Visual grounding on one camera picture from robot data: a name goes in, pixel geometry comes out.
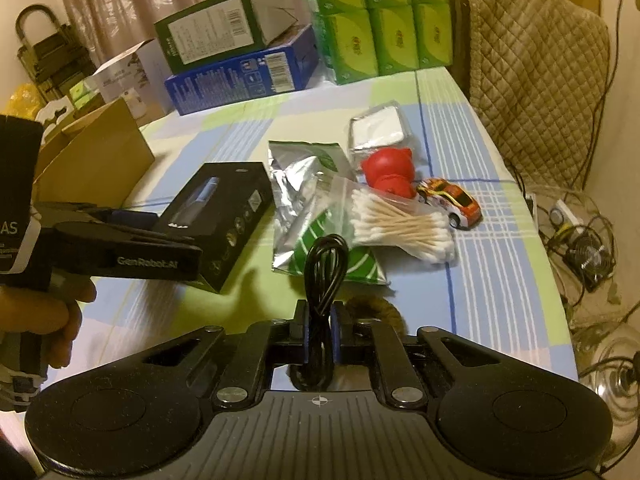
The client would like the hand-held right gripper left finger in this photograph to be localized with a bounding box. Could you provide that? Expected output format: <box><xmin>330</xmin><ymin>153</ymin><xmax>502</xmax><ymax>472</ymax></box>
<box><xmin>115</xmin><ymin>300</ymin><xmax>308</xmax><ymax>411</ymax></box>

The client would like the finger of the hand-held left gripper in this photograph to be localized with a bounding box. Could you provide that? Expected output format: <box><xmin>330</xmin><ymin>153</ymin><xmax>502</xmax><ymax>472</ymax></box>
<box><xmin>52</xmin><ymin>221</ymin><xmax>203</xmax><ymax>257</ymax></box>
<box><xmin>32</xmin><ymin>201</ymin><xmax>165</xmax><ymax>235</ymax></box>

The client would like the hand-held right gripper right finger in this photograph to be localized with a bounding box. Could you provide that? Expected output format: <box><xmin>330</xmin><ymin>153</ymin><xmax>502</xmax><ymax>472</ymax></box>
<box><xmin>330</xmin><ymin>300</ymin><xmax>517</xmax><ymax>409</ymax></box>

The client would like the black cable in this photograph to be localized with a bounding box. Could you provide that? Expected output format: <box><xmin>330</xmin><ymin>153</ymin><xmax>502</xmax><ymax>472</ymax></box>
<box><xmin>292</xmin><ymin>234</ymin><xmax>351</xmax><ymax>392</ymax></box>

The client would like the brown woven round pad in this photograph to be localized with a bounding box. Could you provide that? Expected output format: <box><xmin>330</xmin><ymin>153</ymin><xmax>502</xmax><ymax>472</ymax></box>
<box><xmin>342</xmin><ymin>296</ymin><xmax>407</xmax><ymax>336</ymax></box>

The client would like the brown cardboard box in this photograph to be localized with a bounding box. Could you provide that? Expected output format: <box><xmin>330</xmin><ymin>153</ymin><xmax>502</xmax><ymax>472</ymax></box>
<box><xmin>32</xmin><ymin>97</ymin><xmax>156</xmax><ymax>208</ymax></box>

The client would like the black product box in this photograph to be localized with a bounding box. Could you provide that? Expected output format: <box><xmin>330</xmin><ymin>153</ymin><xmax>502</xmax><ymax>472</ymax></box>
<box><xmin>150</xmin><ymin>161</ymin><xmax>275</xmax><ymax>295</ymax></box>

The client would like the bag of cotton swabs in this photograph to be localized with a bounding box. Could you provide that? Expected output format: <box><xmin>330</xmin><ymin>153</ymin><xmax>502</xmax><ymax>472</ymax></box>
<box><xmin>320</xmin><ymin>172</ymin><xmax>458</xmax><ymax>265</ymax></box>

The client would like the silver green foil bag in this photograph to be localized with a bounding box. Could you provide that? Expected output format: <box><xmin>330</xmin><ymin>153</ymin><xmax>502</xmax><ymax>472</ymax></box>
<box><xmin>267</xmin><ymin>140</ymin><xmax>393</xmax><ymax>288</ymax></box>

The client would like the orange white toy car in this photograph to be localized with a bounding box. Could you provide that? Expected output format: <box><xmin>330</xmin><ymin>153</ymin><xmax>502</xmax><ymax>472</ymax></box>
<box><xmin>415</xmin><ymin>177</ymin><xmax>482</xmax><ymax>231</ymax></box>

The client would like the person's left hand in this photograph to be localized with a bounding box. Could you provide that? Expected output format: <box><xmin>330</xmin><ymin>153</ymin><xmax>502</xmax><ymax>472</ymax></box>
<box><xmin>0</xmin><ymin>279</ymin><xmax>97</xmax><ymax>368</ymax></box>

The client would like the white hang-tab card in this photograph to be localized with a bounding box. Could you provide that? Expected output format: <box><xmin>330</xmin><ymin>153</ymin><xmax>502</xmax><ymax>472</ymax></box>
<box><xmin>36</xmin><ymin>99</ymin><xmax>75</xmax><ymax>143</ymax></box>

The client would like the yellow plastic bag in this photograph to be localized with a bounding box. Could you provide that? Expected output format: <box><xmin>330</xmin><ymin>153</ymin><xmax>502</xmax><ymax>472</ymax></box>
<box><xmin>0</xmin><ymin>84</ymin><xmax>43</xmax><ymax>121</ymax></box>

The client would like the stack of small green packets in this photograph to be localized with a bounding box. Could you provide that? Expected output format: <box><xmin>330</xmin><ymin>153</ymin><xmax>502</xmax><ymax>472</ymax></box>
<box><xmin>69</xmin><ymin>82</ymin><xmax>101</xmax><ymax>111</ymax></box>

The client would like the dark folding cart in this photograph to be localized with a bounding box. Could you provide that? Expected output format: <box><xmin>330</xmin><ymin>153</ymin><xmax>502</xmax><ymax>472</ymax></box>
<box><xmin>14</xmin><ymin>4</ymin><xmax>101</xmax><ymax>111</ymax></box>

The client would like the white carton box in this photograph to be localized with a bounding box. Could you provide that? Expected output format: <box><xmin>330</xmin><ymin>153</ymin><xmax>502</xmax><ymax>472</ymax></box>
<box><xmin>85</xmin><ymin>39</ymin><xmax>168</xmax><ymax>121</ymax></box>

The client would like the plaid tablecloth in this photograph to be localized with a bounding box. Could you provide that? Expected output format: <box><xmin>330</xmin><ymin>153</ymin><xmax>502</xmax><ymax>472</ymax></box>
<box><xmin>65</xmin><ymin>67</ymin><xmax>581</xmax><ymax>411</ymax></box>

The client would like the red toy pig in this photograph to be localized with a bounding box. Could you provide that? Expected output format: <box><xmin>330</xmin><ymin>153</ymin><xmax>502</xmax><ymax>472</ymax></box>
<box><xmin>360</xmin><ymin>147</ymin><xmax>418</xmax><ymax>200</ymax></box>

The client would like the blue carton box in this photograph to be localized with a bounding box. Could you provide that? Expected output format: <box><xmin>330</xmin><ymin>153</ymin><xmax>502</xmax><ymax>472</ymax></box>
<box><xmin>165</xmin><ymin>25</ymin><xmax>321</xmax><ymax>116</ymax></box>

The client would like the green carton box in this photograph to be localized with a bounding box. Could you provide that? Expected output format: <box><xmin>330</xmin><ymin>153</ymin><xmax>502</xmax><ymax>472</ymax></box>
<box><xmin>153</xmin><ymin>0</ymin><xmax>313</xmax><ymax>73</ymax></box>

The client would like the beige patterned curtain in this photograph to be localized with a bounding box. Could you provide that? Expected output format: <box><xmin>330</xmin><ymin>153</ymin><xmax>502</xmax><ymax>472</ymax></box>
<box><xmin>50</xmin><ymin>0</ymin><xmax>311</xmax><ymax>76</ymax></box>

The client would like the white power adapter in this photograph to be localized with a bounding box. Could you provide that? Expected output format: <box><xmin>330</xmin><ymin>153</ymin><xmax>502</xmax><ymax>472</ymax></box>
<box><xmin>550</xmin><ymin>199</ymin><xmax>583</xmax><ymax>226</ymax></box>

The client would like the small black fan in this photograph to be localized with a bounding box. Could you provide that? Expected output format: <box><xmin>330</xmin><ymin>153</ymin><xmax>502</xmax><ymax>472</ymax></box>
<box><xmin>565</xmin><ymin>232</ymin><xmax>621</xmax><ymax>291</ymax></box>

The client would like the stack of green tissue packs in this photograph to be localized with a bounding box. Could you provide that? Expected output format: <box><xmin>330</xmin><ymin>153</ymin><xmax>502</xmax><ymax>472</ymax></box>
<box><xmin>305</xmin><ymin>0</ymin><xmax>453</xmax><ymax>86</ymax></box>

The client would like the chair with quilted beige cover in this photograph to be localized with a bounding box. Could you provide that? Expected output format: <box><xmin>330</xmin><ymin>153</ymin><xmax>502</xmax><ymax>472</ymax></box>
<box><xmin>452</xmin><ymin>0</ymin><xmax>611</xmax><ymax>191</ymax></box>

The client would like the tangle of floor cables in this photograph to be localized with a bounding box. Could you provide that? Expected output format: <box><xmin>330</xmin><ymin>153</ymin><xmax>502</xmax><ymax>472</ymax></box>
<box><xmin>515</xmin><ymin>170</ymin><xmax>640</xmax><ymax>311</ymax></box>

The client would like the thin wall cable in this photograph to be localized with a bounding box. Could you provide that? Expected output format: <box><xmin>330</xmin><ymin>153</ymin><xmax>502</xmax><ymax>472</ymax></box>
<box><xmin>592</xmin><ymin>0</ymin><xmax>632</xmax><ymax>186</ymax></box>

